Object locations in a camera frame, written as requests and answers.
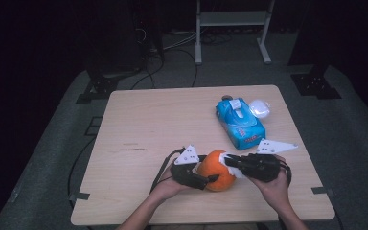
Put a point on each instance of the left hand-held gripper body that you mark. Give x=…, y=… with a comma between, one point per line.
x=187, y=177

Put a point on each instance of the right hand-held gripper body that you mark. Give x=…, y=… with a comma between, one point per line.
x=262, y=167

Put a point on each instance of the orange plush toy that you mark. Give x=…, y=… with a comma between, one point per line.
x=217, y=182

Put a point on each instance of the white wet wipe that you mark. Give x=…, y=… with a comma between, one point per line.
x=236, y=173

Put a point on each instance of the blue wet wipe pack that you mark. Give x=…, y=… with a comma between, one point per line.
x=241, y=126

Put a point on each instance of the person's left hand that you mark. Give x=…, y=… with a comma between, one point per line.
x=166, y=190

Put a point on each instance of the person's right hand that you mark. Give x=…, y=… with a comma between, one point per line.
x=279, y=193

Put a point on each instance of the white round lid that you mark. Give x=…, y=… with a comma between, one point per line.
x=259, y=108

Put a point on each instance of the small dark round object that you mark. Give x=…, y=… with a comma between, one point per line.
x=226, y=97

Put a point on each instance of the black tape strip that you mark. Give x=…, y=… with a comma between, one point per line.
x=322, y=190
x=79, y=196

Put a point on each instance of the black stand base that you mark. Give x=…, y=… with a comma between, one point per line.
x=100, y=87
x=314, y=84

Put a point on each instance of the white metal stand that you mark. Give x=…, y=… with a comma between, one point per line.
x=233, y=18

